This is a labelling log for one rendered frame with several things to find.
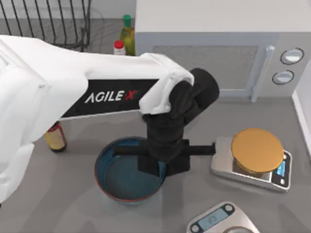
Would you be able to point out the round golden plate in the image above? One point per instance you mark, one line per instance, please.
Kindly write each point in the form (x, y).
(257, 149)

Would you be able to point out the white jar with red cap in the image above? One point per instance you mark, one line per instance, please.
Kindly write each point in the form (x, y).
(119, 48)

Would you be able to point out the silver kitchen scale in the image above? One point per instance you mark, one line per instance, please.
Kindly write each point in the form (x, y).
(218, 218)
(222, 157)

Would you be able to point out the white cabinet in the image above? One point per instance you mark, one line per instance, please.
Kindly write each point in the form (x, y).
(303, 109)

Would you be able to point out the brown bottle with yellow label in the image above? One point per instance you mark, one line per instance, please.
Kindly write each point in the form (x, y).
(56, 139)

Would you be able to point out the pale microwave oven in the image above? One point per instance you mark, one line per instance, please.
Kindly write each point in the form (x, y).
(206, 17)

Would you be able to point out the grey microwave knob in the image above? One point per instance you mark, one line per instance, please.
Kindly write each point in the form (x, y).
(292, 56)
(283, 77)

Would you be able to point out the yellow bottle with green cap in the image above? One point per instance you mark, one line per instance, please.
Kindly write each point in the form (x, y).
(128, 36)

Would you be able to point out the blue round bowl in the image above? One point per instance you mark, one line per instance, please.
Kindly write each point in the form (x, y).
(126, 179)

